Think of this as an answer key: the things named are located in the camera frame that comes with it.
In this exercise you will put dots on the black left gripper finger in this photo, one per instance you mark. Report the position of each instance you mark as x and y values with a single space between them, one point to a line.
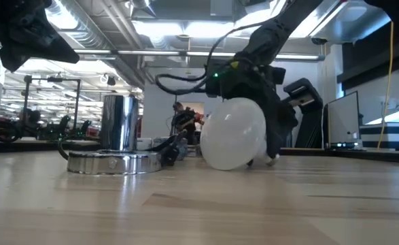
39 52

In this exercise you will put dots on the dark dome security camera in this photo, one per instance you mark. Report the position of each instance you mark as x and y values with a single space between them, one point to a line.
318 41

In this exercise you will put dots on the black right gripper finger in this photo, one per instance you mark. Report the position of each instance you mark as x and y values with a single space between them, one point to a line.
275 136
302 97

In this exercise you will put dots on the black device blue light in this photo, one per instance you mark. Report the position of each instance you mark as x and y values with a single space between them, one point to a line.
342 145

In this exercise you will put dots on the black white striped box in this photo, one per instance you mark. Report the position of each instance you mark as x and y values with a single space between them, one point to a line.
389 136

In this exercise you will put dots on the person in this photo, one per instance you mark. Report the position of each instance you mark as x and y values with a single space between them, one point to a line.
185 119

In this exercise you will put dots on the white-screen monitor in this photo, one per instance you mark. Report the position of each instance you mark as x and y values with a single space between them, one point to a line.
343 119

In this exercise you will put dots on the pink white stapler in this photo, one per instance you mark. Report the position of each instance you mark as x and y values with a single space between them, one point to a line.
144 143

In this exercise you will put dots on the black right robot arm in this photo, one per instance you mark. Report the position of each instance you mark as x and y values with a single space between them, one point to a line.
280 30

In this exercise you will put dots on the black camera stand frame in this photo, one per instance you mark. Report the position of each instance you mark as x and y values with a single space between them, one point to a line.
53 80

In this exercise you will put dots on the white globe lightbulb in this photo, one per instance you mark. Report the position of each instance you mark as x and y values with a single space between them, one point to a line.
233 132

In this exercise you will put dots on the black leaning panel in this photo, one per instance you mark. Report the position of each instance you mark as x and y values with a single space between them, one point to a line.
309 132

